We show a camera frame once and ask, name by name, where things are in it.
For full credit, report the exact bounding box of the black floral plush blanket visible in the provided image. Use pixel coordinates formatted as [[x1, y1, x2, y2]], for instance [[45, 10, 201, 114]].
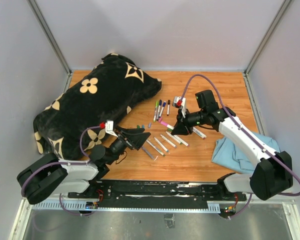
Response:
[[33, 53, 162, 161]]

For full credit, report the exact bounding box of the purple marker grey body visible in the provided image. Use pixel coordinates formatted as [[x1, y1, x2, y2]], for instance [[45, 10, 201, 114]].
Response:
[[141, 146, 155, 160]]

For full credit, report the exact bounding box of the magenta cap marker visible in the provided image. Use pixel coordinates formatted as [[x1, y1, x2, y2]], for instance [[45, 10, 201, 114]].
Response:
[[192, 127, 207, 139]]

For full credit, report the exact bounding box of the pink cap marker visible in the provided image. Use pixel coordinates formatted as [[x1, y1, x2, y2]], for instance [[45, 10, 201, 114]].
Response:
[[175, 135, 189, 147]]

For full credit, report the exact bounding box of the black cap whiteboard marker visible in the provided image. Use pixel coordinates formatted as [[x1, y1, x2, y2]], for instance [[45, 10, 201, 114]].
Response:
[[166, 99, 171, 116]]

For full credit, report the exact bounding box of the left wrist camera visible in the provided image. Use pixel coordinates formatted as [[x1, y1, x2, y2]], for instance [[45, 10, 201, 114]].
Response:
[[105, 120, 118, 137]]

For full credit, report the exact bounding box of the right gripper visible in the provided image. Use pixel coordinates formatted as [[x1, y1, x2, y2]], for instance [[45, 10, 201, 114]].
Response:
[[171, 107, 207, 136]]

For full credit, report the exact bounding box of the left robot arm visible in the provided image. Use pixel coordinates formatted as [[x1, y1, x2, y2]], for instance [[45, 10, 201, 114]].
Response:
[[16, 121, 151, 205]]

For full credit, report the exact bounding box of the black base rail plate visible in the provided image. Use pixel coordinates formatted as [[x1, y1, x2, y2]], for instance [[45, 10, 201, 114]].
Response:
[[67, 180, 247, 202]]

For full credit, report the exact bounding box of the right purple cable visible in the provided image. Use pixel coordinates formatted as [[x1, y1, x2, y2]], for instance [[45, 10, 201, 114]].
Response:
[[180, 74, 300, 221]]

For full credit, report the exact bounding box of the light blue marker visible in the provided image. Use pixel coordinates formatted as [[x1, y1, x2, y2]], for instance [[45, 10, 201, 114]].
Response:
[[154, 137, 169, 153]]

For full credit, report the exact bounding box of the light green marker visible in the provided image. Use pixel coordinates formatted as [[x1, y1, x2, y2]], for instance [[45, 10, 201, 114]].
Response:
[[153, 100, 159, 122]]

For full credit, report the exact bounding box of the light blue cloth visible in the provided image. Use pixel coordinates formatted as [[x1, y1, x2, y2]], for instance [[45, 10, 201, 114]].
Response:
[[211, 131, 282, 175]]

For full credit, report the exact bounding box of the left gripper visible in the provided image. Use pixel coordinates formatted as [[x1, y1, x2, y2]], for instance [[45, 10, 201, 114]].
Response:
[[106, 126, 151, 166]]

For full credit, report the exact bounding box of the blue cap whiteboard marker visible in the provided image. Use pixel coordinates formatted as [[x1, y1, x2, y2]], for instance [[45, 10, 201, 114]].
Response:
[[158, 101, 167, 118]]

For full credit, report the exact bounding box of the slotted cable duct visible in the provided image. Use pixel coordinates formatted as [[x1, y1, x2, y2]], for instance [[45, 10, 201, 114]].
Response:
[[32, 199, 221, 214]]

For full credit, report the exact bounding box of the dark blue marker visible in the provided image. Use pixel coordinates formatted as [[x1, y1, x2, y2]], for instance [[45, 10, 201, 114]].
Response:
[[156, 99, 162, 121]]

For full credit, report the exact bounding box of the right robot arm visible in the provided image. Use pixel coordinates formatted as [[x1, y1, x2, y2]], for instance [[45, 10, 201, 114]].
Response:
[[171, 90, 293, 201]]

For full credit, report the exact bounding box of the green cap white marker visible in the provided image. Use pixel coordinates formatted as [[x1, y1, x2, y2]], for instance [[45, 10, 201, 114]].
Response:
[[165, 131, 183, 145]]

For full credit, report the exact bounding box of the lavender cap marker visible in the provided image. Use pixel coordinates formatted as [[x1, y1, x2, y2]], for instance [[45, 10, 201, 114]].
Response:
[[160, 134, 177, 148]]

